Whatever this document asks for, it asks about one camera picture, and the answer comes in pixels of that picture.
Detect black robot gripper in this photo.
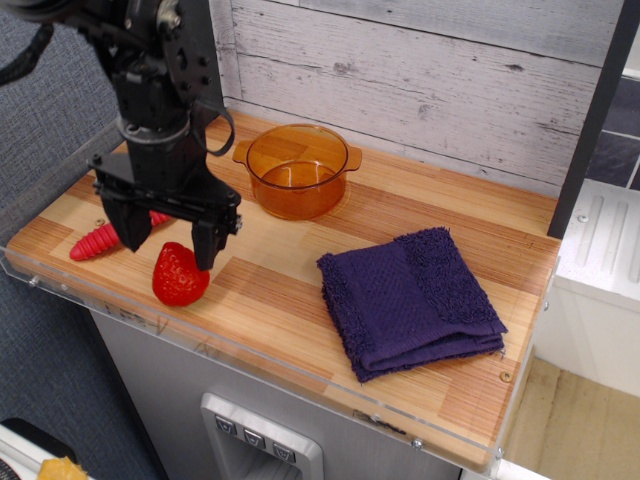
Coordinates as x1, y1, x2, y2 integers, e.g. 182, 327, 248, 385
89, 119, 241, 271

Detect red plastic strawberry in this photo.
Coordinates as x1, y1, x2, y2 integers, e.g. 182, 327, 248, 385
152, 242, 210, 307

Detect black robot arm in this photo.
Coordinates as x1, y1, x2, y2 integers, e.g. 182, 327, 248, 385
1, 1, 241, 271

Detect folded purple towel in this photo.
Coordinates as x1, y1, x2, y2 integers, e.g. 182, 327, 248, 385
317, 227, 508, 383

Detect clear acrylic edge guard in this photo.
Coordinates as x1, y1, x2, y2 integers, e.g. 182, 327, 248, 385
0, 69, 561, 474

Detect orange transparent glass pot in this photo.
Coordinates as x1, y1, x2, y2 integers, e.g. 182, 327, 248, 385
233, 124, 363, 220

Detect grey toy fridge cabinet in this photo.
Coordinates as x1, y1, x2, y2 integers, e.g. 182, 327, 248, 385
93, 313, 461, 479

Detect silver dispenser button panel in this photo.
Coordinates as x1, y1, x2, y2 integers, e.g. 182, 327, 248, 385
200, 393, 324, 479

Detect yellow object bottom left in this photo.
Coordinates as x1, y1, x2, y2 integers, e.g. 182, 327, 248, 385
37, 457, 89, 480

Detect white toy sink unit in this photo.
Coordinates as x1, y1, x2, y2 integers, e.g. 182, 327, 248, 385
532, 180, 639, 395

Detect red handled metal spoon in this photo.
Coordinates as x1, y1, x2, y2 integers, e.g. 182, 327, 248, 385
69, 209, 172, 262

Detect dark grey left post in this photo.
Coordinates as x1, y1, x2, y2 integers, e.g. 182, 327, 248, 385
194, 0, 224, 111

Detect dark grey post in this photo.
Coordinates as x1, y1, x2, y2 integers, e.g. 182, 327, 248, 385
547, 0, 639, 239
194, 0, 224, 111

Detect black braided cable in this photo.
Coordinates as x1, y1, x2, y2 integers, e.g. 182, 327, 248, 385
0, 23, 55, 86

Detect dark grey right post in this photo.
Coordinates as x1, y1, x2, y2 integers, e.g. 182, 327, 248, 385
547, 0, 639, 239

